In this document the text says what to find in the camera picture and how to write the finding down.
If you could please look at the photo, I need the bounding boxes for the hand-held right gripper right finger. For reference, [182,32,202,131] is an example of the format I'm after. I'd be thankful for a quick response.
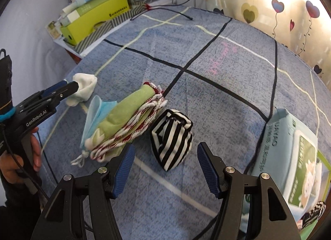
[197,142,302,240]

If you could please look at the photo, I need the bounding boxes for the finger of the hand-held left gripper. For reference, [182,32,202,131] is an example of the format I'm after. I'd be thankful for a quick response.
[18,80,69,110]
[26,81,79,114]

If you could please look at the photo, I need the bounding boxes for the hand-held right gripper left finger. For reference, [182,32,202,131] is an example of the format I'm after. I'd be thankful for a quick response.
[30,143,136,240]

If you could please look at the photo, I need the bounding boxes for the black white striped sock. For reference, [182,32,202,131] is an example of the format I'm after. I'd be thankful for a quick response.
[150,109,194,172]
[301,200,327,229]

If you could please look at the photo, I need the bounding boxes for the white box with green rim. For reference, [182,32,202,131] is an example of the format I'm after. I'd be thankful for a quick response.
[243,149,331,240]

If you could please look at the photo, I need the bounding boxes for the person's left forearm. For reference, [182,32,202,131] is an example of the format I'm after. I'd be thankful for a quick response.
[0,182,43,240]

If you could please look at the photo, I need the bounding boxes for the person's left hand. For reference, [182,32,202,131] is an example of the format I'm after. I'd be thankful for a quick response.
[0,126,42,184]

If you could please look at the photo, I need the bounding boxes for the blue face mask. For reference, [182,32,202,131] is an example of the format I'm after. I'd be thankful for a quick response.
[71,95,119,167]

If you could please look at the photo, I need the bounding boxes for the red white knit cloth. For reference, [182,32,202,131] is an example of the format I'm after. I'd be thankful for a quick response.
[89,81,168,163]

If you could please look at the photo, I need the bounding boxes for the green cloth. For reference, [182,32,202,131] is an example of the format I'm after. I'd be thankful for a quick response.
[96,84,156,137]

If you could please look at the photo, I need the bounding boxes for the small labelled box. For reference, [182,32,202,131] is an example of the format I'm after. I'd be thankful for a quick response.
[46,20,66,41]

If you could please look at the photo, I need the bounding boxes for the yellow-green cardboard box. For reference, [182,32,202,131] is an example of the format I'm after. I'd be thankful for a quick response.
[59,0,130,46]

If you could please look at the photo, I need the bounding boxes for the light blue wet wipes pack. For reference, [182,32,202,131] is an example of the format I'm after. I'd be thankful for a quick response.
[250,108,323,210]

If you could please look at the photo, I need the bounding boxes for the pale green flat box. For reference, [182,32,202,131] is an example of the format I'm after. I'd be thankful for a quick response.
[61,0,124,28]

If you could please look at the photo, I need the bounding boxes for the striped cardboard box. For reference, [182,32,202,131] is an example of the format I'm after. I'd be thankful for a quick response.
[74,0,154,55]

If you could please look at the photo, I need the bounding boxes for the heart print curtain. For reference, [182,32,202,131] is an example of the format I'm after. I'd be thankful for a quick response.
[201,0,331,87]

